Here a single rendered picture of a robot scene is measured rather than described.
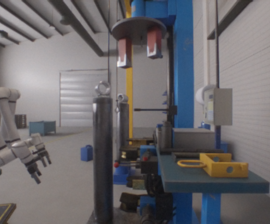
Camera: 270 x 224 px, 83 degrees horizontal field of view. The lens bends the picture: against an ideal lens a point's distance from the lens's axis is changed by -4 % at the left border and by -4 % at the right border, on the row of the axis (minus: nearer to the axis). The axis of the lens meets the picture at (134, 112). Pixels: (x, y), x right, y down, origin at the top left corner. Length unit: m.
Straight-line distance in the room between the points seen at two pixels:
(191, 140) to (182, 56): 0.84
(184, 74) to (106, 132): 0.97
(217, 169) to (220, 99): 1.23
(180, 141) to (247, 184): 0.55
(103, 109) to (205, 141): 0.98
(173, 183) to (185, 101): 1.05
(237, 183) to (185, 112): 0.98
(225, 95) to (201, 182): 1.35
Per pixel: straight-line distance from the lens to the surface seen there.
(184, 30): 1.79
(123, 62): 1.83
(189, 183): 0.71
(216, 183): 0.74
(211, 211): 0.83
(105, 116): 1.65
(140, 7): 1.91
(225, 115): 1.93
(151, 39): 1.67
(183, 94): 1.61
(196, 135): 1.22
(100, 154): 1.71
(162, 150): 1.04
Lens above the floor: 1.34
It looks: 1 degrees down
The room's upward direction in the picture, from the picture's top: straight up
